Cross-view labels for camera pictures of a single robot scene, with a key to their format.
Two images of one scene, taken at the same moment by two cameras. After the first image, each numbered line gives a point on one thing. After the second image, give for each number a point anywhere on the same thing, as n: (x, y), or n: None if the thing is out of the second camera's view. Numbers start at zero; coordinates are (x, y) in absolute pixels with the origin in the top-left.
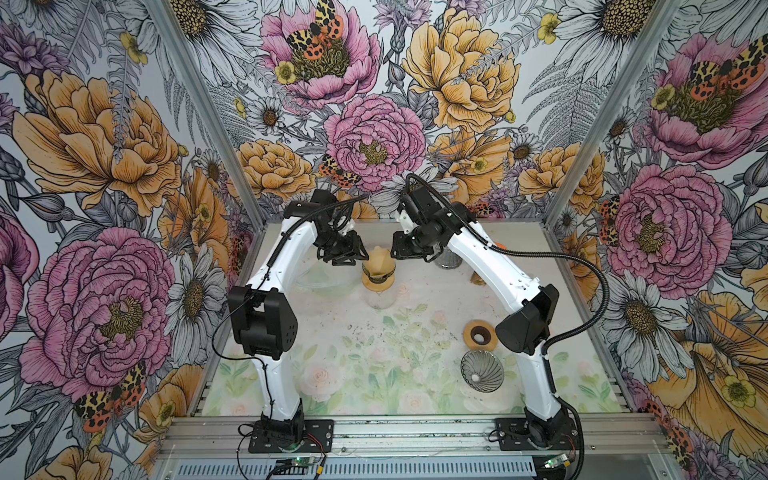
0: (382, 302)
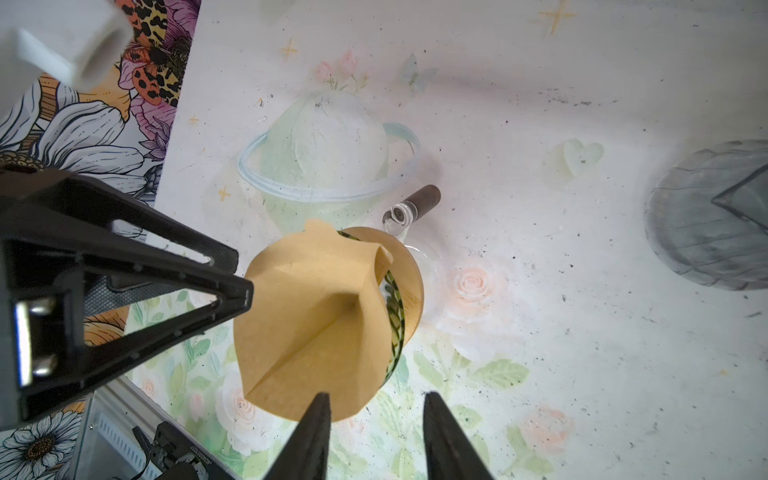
0: (418, 222)
